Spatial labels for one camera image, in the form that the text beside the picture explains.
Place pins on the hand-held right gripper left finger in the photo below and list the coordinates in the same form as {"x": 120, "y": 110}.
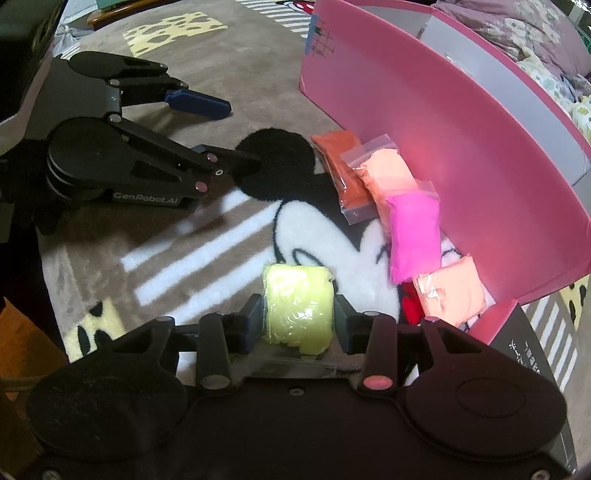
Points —
{"x": 255, "y": 323}

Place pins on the purple floral quilt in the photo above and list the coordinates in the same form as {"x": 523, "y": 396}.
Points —
{"x": 508, "y": 23}

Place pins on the white leaf-print blanket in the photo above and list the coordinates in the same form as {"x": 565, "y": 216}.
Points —
{"x": 568, "y": 97}

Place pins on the salmon clay bag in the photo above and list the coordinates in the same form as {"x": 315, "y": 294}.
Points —
{"x": 455, "y": 290}

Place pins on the pink cardboard box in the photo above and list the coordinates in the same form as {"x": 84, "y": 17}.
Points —
{"x": 461, "y": 152}

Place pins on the yellow clay bag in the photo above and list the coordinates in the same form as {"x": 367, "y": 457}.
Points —
{"x": 298, "y": 304}

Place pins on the red-brown clay bag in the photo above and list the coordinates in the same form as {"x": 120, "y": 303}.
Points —
{"x": 344, "y": 166}

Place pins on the magenta clay bag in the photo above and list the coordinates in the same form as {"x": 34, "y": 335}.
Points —
{"x": 413, "y": 235}

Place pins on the peach clay bag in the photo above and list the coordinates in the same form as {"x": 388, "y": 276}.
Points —
{"x": 388, "y": 175}

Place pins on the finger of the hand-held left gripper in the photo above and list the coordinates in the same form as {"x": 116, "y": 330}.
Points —
{"x": 231, "y": 164}
{"x": 198, "y": 102}

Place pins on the box lid with woman photo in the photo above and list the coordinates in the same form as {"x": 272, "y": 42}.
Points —
{"x": 531, "y": 355}

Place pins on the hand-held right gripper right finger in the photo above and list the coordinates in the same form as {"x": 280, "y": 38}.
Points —
{"x": 342, "y": 323}

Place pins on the orange cloth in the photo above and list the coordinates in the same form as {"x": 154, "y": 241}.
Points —
{"x": 27, "y": 350}

